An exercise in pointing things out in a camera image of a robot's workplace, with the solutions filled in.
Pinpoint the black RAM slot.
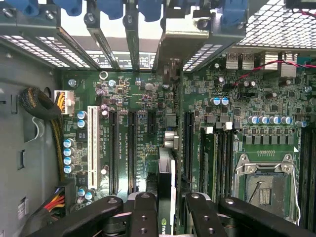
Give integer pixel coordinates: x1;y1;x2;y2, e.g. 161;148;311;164
217;128;227;198
300;128;316;233
225;121;235;198

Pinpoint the red yellow wire bundle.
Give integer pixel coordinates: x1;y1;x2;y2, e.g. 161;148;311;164
29;187;66;223

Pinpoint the dark slot cover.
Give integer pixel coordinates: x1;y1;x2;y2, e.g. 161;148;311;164
83;12;120;71
123;13;141;72

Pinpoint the blue slot clip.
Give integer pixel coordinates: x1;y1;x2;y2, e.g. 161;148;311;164
137;0;163;22
221;0;248;37
52;0;82;17
96;0;124;21

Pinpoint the installed RAM stick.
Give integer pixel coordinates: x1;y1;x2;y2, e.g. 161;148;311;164
199;126;218;204

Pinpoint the black power connector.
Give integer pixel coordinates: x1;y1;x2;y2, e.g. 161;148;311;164
54;178;75;219

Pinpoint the black yellow braided cable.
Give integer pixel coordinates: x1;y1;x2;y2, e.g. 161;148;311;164
18;87;67;183

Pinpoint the green motherboard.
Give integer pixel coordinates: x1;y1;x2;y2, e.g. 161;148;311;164
58;50;316;237

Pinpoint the white power connector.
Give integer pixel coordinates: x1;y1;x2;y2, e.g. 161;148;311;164
53;89;75;117

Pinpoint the CPU socket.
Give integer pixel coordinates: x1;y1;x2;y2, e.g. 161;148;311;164
233;153;301;227

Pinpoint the red black fan wire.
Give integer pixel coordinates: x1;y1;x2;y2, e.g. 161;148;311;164
223;59;316;99

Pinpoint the black grey PC case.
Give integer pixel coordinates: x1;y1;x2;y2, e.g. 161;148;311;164
0;0;316;237

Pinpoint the long black expansion slot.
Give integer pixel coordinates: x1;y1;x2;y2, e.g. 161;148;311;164
184;110;195;185
127;110;138;196
109;110;120;196

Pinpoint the silver rear port block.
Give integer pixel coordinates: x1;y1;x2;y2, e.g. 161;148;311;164
264;51;298;78
226;51;255;70

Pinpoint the short black expansion slot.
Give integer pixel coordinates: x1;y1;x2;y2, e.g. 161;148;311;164
147;110;157;136

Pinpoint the white expansion slot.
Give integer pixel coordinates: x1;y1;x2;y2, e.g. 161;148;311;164
87;105;101;190

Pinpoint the locking lever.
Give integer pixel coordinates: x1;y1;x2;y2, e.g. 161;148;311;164
247;181;264;203

